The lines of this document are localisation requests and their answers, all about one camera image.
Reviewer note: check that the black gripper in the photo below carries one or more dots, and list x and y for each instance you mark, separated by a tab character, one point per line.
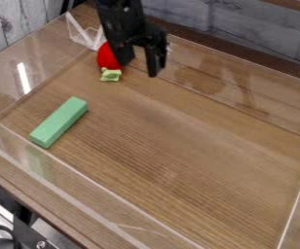
128	29

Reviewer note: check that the red toy strawberry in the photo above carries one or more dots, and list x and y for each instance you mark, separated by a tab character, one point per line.
108	64

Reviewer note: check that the green rectangular block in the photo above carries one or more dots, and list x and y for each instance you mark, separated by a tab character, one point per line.
58	122

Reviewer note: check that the clear acrylic tray walls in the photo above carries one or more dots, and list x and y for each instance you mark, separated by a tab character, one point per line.
180	162

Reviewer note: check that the black table leg bracket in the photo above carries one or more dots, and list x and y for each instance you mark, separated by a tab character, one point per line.
28	236

